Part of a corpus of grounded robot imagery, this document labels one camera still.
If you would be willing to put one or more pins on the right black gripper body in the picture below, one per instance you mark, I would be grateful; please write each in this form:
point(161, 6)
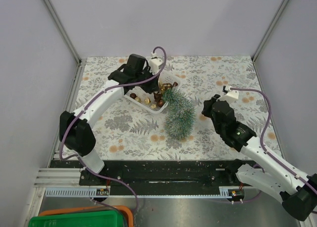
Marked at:
point(208, 111)

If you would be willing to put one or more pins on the white plastic basket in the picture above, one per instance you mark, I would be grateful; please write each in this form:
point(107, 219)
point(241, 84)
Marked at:
point(165, 77)

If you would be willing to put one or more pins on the small green christmas tree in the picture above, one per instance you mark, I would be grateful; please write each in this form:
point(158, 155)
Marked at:
point(181, 114)

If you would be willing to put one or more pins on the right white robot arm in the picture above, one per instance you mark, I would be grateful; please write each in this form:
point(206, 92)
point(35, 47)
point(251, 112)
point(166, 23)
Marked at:
point(293, 188)

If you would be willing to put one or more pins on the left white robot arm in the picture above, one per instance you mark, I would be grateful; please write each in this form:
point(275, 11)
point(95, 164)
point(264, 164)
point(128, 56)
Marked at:
point(75, 129)

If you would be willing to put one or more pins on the small gold bauble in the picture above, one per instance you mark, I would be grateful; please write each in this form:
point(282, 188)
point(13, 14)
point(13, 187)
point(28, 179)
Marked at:
point(147, 101)

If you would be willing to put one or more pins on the brown shiny bauble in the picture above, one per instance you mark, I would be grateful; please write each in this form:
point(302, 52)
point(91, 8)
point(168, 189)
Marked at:
point(160, 103)

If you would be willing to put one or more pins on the floral patterned table mat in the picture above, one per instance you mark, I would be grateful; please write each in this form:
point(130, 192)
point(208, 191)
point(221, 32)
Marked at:
point(136, 131)

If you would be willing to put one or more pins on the orange plastic bin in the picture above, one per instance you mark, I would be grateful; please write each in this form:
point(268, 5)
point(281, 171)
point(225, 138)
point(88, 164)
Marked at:
point(125, 211)

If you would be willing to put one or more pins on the green plastic bin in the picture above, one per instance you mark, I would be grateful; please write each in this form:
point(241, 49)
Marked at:
point(92, 219)

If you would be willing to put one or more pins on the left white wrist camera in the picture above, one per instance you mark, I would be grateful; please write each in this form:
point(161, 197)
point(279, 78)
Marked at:
point(155, 63)

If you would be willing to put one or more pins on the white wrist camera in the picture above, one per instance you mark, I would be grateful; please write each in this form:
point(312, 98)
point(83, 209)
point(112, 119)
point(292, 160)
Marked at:
point(230, 95)
point(155, 63)

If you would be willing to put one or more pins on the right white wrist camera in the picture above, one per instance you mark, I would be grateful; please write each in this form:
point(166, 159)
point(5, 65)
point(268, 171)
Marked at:
point(230, 95)

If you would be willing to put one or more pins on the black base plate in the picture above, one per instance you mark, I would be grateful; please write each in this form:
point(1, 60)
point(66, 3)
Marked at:
point(162, 178)

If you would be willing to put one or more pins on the aluminium frame rail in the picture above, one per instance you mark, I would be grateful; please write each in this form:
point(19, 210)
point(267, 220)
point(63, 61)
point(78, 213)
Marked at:
point(57, 177)

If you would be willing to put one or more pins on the white slotted cable duct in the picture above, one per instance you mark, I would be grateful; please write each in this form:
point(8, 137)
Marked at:
point(89, 192)

